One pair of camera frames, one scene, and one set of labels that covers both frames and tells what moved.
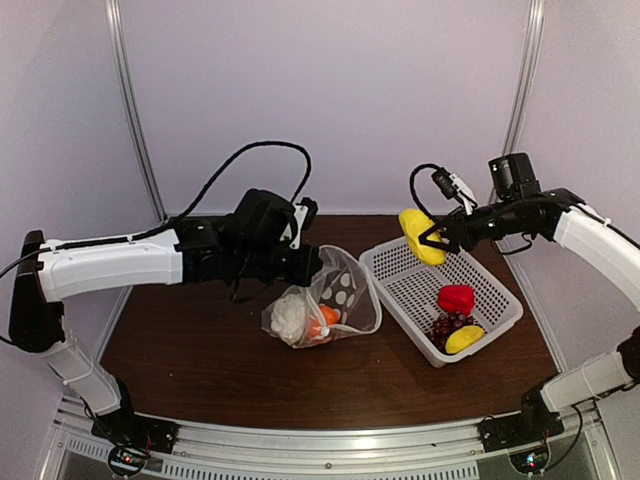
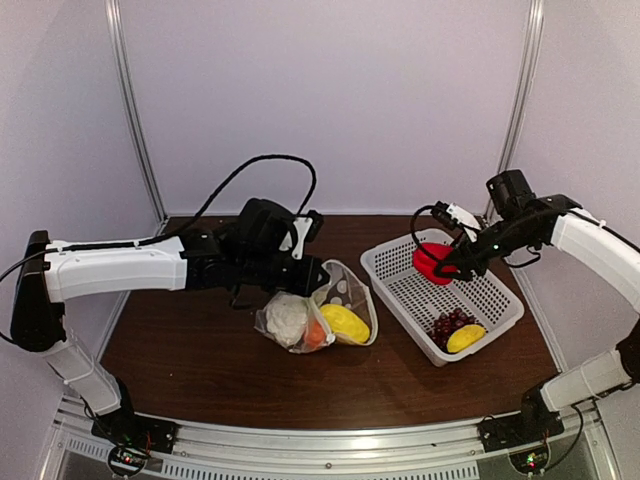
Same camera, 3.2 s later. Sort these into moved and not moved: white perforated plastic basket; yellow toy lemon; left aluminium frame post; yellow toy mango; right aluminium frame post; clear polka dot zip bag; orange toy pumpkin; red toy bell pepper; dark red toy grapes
Moved: yellow toy lemon; orange toy pumpkin; red toy bell pepper; clear polka dot zip bag
Not moved: dark red toy grapes; white perforated plastic basket; left aluminium frame post; yellow toy mango; right aluminium frame post
